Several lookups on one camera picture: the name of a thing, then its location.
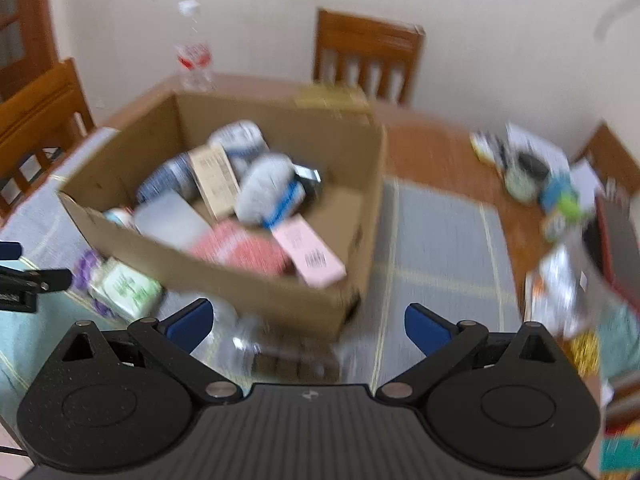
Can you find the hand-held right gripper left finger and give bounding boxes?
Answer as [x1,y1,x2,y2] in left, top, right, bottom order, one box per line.
[52,297,242,402]

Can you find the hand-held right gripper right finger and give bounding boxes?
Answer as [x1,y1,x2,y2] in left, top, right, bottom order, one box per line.
[375,302,571,404]

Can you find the clear plastic jar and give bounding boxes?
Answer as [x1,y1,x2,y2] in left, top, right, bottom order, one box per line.
[200,302,271,378]

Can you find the brown cardboard box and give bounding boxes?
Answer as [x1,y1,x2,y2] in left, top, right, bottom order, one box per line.
[57,87,390,343]

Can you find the pink knit sock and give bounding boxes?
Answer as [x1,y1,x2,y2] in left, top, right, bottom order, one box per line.
[187,220,296,279]

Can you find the grey item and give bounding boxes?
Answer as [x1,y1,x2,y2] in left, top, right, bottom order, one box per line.
[132,192,213,252]

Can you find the small white and teal bottle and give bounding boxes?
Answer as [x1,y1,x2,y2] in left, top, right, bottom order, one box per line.
[102,207,137,229]

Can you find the pink rectangular box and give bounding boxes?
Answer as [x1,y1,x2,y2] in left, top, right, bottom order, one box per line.
[270,214,347,289]

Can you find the small beige box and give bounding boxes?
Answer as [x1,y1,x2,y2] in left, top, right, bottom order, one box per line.
[189,142,241,221]

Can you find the blue knit sock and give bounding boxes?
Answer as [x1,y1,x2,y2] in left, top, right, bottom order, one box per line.
[136,152,201,206]

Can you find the white sock with blue stripe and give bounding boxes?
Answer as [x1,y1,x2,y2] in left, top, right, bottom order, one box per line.
[235,154,307,228]

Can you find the clear jar with dark contents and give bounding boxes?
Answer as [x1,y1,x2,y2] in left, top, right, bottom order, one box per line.
[292,162,323,206]

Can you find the white and dark striped item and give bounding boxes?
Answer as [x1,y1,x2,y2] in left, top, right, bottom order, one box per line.
[207,120,269,176]

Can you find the purple knitted item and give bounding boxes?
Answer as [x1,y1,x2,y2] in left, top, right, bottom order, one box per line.
[72,249,108,313]

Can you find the blue and grey blanket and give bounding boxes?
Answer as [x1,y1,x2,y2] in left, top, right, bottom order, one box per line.
[0,127,526,461]

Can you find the green and white packet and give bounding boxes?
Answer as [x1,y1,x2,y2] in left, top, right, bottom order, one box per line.
[89,257,164,322]

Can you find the wooden chair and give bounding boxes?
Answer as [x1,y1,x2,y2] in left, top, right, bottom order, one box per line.
[0,57,97,218]
[312,7,427,107]

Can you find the gold shiny item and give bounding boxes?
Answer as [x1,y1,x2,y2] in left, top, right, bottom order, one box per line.
[567,332,602,377]

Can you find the dark round container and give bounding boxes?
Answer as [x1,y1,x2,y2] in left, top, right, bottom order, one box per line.
[504,152,552,204]

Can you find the blue and green item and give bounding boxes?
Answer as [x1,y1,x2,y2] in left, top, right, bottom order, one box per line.
[540,172,596,222]

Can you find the teal packet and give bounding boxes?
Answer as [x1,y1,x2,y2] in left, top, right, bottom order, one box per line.
[597,305,640,377]

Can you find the red and black box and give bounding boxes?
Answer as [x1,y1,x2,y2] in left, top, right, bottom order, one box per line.
[582,195,640,302]

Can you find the wooden door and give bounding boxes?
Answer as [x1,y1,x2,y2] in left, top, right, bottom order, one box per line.
[0,0,58,102]

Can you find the white papers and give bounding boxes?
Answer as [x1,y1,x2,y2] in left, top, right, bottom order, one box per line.
[505,122,572,171]

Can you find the olive flat box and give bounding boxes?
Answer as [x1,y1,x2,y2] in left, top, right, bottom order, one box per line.
[295,84,372,112]

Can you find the clear plastic water bottle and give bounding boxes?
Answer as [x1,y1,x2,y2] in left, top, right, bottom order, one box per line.
[175,0,217,93]

